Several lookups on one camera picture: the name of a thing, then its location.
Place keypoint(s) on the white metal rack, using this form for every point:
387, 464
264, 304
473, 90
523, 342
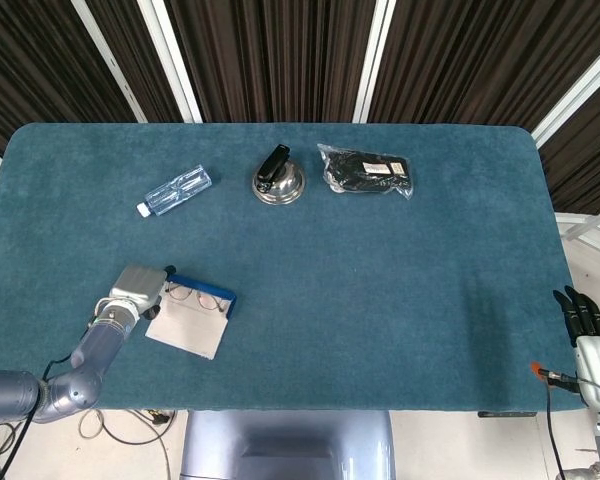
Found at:
587, 227

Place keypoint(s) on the clear plastic water bottle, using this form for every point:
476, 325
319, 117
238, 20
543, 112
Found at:
177, 189

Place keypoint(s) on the dark brown curtain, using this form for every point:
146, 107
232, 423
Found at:
280, 55

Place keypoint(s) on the plastic bag with black item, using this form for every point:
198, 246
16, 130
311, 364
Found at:
360, 172

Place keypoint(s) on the blue table cloth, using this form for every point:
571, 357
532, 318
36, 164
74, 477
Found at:
330, 300

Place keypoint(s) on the left robot hand grey black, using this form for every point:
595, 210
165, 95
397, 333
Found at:
137, 287

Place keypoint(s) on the black stapler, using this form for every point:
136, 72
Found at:
271, 165

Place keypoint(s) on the upturned stainless steel bowl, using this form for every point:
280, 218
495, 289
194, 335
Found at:
287, 187

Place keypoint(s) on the grey blue robot torso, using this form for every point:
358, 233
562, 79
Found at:
285, 445

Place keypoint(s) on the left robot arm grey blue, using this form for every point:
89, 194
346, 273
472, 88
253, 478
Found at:
95, 350

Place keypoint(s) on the wire-frame eyeglasses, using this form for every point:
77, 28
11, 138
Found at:
206, 301

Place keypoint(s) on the blue glasses case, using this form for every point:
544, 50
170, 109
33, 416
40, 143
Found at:
190, 332

